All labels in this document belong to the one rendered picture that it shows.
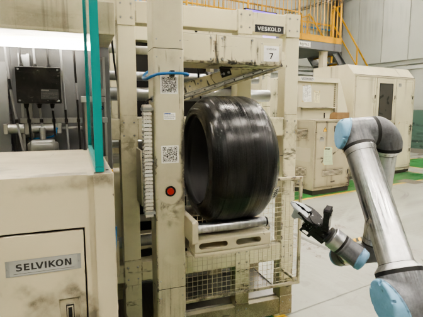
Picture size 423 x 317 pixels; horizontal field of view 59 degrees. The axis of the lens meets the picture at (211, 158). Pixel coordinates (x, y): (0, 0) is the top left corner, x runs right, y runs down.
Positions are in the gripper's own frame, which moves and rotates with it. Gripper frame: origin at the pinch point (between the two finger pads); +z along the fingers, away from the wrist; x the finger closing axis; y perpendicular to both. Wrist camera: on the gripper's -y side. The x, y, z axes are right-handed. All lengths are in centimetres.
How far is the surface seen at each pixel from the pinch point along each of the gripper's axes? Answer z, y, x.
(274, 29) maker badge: 68, -20, 99
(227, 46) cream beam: 71, -20, 42
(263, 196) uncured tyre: 11.7, 2.1, -6.7
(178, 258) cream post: 24, 41, -30
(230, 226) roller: 14.9, 21.1, -14.2
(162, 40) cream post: 82, -27, -3
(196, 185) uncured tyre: 42, 38, 9
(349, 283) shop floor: -88, 119, 111
